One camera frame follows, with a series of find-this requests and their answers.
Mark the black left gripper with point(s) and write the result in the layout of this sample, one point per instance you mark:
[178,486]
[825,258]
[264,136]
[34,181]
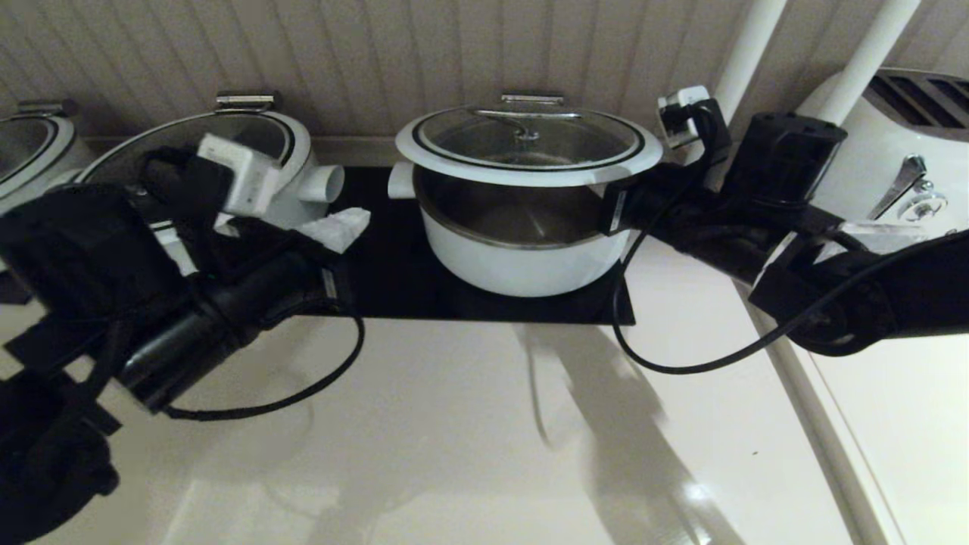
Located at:
[91,257]

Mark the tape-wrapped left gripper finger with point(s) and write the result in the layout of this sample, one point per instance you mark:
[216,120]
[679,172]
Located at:
[348,219]
[333,241]

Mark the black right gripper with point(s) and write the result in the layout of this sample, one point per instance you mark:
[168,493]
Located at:
[787,159]

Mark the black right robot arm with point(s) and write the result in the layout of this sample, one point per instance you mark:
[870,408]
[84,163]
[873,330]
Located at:
[908,295]

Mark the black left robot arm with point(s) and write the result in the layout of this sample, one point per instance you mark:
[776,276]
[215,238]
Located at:
[45,469]

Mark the white round cooking pot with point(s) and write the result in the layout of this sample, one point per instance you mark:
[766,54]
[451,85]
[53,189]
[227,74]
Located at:
[515,265]
[64,163]
[318,185]

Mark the black glass cooktop panel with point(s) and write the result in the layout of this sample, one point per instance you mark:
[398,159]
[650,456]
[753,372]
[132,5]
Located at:
[401,288]

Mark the white toaster with chrome lever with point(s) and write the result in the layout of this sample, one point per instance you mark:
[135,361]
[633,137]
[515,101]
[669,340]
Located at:
[878,166]

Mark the white round pole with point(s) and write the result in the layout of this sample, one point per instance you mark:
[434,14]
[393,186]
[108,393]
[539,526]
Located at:
[870,60]
[746,60]

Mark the clear acrylic sign plate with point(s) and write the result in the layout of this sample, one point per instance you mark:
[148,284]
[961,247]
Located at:
[886,235]

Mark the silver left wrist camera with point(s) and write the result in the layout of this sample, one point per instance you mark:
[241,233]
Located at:
[246,178]

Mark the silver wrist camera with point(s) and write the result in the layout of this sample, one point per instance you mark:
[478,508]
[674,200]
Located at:
[681,102]
[246,178]

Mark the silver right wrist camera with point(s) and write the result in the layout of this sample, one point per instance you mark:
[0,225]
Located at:
[681,102]

